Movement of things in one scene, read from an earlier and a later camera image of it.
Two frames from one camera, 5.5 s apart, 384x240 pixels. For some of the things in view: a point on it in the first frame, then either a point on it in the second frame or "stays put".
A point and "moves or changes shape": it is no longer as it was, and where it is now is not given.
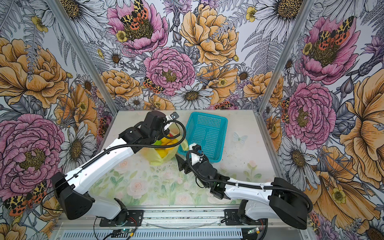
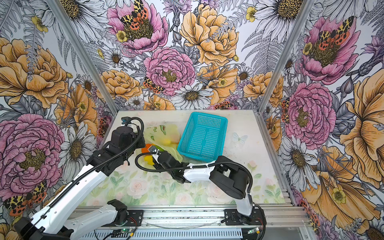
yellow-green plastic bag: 157,156 moves or changes shape
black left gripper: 161,135 -> 141,145
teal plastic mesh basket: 209,131 stays put
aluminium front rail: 171,219 stays put
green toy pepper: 157,142 -> 159,148
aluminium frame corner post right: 304,13 stays put
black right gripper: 181,164 -> 156,163
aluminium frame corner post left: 63,19 stays put
